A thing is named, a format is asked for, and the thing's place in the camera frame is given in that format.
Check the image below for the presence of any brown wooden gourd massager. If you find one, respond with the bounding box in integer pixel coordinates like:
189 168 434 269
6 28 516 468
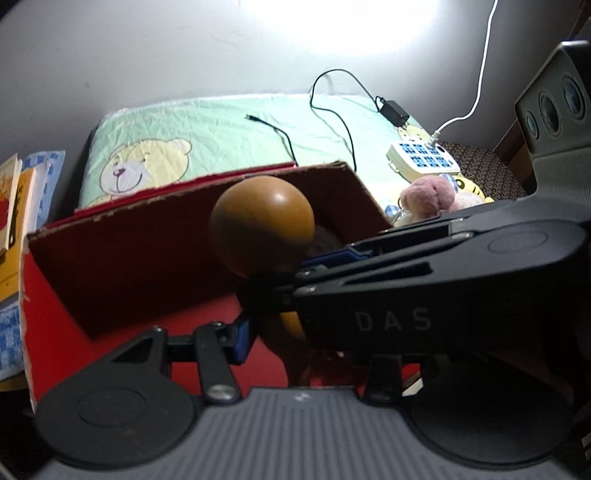
209 176 315 340

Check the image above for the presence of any pink plush toy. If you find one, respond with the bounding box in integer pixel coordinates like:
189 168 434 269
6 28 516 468
392 174 485 227

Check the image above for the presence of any yellow plush toy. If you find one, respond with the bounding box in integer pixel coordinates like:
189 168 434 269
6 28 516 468
452 174 494 203

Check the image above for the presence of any white power strip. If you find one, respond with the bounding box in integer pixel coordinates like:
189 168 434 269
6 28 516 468
387 124 461 182

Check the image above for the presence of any red cardboard box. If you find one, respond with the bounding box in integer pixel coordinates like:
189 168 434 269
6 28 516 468
27 162 391 406

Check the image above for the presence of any blue checkered towel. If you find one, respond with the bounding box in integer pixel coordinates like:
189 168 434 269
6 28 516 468
1 150 66 383

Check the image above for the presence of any green teddy bear pillow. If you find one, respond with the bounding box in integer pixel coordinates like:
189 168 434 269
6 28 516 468
79 94 408 208

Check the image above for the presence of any orange cover book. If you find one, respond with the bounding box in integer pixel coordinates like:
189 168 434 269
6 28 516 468
0 168 36 302

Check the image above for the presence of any small cartoon cover book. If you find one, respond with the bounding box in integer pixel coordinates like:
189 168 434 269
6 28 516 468
0 154 22 255

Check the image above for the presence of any white power cable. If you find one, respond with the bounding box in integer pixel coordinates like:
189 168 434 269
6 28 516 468
428 0 501 146

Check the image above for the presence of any black power adapter with cable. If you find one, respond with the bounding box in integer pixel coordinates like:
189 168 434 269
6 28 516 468
308 68 410 173

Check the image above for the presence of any black loose cable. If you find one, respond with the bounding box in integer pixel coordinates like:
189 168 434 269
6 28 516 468
244 114 301 168

